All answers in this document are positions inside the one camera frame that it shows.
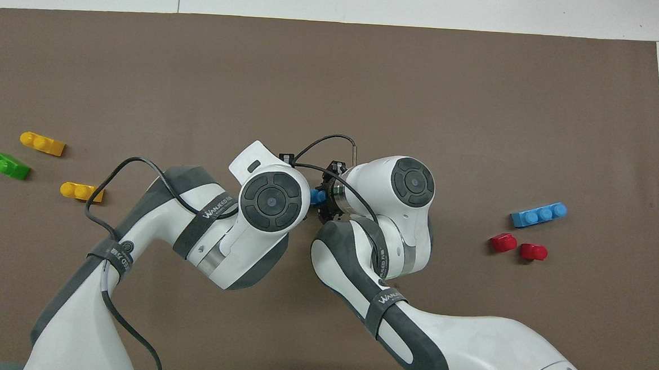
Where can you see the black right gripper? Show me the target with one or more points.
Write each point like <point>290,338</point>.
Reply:
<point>330,179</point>

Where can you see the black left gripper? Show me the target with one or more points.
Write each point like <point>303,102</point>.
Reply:
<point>307,213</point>

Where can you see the blue three-stud toy brick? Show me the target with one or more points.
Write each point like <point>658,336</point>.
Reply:
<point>538,215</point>
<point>317,197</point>

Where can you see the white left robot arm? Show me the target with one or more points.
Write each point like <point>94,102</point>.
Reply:
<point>153,221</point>

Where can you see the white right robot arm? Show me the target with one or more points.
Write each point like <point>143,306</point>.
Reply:
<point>468,344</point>

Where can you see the red single-stud toy brick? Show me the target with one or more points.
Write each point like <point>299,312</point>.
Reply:
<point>503,243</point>
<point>533,252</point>

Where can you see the brown table mat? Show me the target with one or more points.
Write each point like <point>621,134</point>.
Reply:
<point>480,102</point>

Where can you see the yellow two-stud toy brick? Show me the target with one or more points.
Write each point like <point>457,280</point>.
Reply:
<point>82,193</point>
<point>44,144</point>

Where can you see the green two-stud toy brick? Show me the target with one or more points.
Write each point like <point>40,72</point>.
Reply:
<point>8,165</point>

